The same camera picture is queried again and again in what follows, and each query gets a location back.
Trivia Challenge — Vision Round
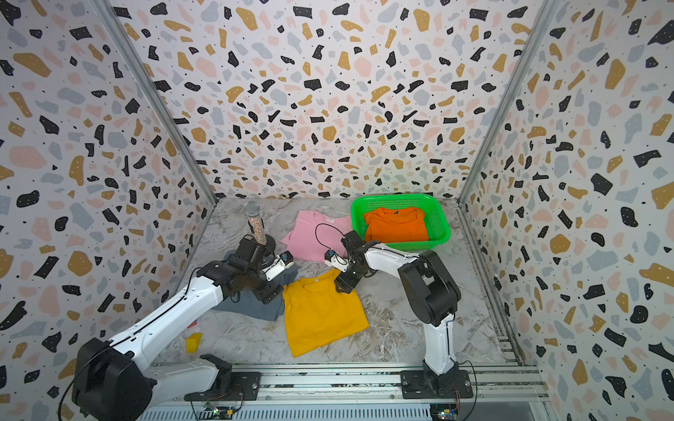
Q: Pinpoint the pink t-shirt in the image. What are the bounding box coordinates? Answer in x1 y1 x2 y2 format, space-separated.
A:
282 210 352 262

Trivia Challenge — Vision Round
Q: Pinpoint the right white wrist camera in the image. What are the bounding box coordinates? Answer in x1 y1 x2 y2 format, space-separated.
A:
324 249 349 272

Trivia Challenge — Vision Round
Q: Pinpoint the yellow block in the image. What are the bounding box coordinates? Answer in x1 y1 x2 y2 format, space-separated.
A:
185 333 203 354

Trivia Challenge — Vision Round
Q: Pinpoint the sprinkle tube on black base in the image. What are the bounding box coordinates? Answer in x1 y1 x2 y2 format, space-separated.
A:
243 201 276 254

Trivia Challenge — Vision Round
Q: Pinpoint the left circuit board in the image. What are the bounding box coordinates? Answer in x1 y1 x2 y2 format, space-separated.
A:
204 403 239 420

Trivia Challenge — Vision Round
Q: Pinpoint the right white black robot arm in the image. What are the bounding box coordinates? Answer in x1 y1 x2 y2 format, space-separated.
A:
324 231 473 399

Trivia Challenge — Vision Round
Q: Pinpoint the circuit board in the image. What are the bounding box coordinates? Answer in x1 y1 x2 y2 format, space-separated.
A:
204 403 239 420
430 403 459 421

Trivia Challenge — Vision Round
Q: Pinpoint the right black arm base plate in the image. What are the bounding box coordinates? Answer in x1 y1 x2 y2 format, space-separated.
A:
400 369 474 399

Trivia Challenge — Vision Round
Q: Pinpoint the right circuit board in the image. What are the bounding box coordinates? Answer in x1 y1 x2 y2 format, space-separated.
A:
430 403 459 421

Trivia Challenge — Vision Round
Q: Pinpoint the yellow t-shirt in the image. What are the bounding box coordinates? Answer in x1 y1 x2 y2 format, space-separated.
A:
283 268 369 358

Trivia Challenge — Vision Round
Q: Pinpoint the grey t-shirt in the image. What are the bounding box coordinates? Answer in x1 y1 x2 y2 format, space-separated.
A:
212 251 298 321

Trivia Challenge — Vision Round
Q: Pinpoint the orange t-shirt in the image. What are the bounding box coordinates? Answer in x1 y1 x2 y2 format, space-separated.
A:
363 207 429 244

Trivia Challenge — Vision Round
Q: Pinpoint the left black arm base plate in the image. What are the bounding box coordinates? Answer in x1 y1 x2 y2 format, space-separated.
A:
184 371 262 403

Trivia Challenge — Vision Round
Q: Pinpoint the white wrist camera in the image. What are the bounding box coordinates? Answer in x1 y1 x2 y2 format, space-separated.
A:
263 251 294 282
324 249 349 272

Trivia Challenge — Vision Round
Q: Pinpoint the aluminium front rail frame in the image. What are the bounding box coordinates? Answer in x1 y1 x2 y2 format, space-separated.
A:
140 363 556 420

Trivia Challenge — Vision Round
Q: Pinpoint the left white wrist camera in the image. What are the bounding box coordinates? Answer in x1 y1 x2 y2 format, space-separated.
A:
263 251 294 282

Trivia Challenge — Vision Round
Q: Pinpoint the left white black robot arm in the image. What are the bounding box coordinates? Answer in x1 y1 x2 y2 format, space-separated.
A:
71 236 294 420

